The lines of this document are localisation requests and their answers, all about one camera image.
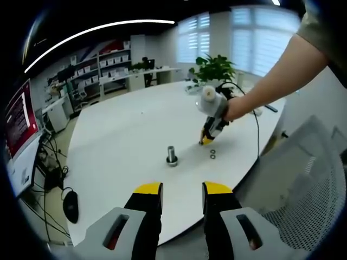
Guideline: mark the potted green plant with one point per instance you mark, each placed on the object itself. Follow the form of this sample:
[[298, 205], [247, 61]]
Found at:
[[214, 69]]

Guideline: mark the white counter cabinet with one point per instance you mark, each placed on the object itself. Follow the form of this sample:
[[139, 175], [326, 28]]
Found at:
[[58, 113]]

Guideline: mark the person's right hand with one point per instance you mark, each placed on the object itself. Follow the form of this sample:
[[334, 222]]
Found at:
[[234, 109]]

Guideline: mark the black screen on stand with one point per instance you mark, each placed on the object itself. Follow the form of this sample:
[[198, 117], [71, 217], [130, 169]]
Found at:
[[65, 73]]

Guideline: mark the curved ceiling light strip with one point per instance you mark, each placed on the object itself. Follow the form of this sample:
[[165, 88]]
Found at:
[[95, 29]]

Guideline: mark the person's olive shirt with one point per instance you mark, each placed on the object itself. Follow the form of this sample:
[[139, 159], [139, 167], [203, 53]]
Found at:
[[325, 32]]

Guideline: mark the shelf with white bins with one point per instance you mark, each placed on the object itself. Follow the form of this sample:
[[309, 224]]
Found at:
[[103, 65]]

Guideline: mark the long white office desk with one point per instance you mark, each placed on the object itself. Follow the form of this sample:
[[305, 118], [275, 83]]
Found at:
[[141, 77]]

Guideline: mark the grey mesh office chair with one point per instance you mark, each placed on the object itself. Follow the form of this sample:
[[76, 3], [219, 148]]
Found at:
[[303, 195]]

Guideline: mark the white office swivel chair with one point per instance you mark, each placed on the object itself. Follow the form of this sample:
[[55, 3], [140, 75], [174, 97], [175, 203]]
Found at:
[[80, 97]]

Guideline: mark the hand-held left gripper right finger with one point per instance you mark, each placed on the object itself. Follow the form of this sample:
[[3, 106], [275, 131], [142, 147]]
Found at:
[[222, 224]]

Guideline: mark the large threaded stud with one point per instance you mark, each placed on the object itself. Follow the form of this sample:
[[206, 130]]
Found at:
[[171, 151]]

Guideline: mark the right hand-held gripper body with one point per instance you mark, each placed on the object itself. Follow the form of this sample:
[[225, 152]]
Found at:
[[214, 108]]

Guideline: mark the black computer mouse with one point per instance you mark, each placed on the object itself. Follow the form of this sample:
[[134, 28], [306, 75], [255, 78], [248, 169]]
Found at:
[[71, 207]]

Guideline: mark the white laptop with red screen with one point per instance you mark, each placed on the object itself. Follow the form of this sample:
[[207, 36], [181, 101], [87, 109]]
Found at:
[[20, 122]]

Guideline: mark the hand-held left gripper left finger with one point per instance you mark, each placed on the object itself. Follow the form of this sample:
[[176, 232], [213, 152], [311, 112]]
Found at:
[[143, 224]]

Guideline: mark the narrow window blind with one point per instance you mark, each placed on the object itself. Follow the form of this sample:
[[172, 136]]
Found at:
[[193, 38]]

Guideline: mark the black flat remote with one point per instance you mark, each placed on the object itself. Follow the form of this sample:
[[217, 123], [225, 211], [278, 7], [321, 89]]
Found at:
[[271, 108]]

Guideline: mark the wide window blind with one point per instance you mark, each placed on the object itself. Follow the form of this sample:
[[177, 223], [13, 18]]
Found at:
[[265, 40]]

